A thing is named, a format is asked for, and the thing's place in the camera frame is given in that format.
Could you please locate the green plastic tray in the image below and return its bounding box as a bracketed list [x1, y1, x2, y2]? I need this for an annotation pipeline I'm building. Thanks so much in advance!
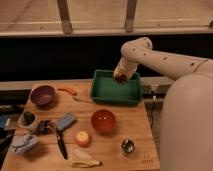
[90, 70, 142, 106]

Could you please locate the light blue crumpled cloth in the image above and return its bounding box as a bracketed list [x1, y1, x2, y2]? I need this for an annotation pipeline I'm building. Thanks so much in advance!
[10, 133, 38, 154]

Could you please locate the orange carrot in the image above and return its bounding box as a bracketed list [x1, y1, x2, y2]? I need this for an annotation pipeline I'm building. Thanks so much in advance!
[57, 88, 77, 96]

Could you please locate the dark small object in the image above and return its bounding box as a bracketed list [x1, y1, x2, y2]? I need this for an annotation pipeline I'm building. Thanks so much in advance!
[37, 120, 54, 135]

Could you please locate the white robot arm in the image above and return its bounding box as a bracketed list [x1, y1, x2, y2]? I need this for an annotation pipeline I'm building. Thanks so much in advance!
[113, 37, 213, 171]

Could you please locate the small metal cup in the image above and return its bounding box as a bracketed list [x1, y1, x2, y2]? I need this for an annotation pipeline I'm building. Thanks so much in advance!
[121, 139, 135, 156]

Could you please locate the yellow banana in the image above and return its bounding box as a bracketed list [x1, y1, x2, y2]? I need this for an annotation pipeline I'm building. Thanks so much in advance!
[71, 149, 102, 168]

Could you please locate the black handled knife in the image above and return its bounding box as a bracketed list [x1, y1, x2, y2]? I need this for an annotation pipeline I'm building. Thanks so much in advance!
[56, 133, 68, 160]

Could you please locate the yellow apple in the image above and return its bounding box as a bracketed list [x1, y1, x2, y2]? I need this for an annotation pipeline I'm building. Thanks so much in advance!
[75, 131, 90, 147]

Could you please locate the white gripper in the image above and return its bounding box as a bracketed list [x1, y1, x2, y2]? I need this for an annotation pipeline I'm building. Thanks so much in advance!
[113, 57, 138, 80]

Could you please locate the small wooden stick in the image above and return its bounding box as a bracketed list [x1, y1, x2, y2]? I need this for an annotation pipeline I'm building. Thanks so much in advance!
[72, 96, 93, 104]

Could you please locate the purple bowl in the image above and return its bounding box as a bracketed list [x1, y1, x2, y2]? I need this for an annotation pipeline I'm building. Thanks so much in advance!
[30, 85, 56, 107]

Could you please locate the white mug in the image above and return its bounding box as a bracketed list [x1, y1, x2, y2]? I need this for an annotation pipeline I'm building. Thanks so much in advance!
[18, 111, 38, 133]

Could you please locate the orange bowl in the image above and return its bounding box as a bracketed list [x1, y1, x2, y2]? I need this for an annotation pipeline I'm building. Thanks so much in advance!
[91, 109, 116, 134]

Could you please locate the dark purple grape bunch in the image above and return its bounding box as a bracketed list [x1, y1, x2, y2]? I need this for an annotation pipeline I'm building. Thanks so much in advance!
[114, 75, 128, 84]

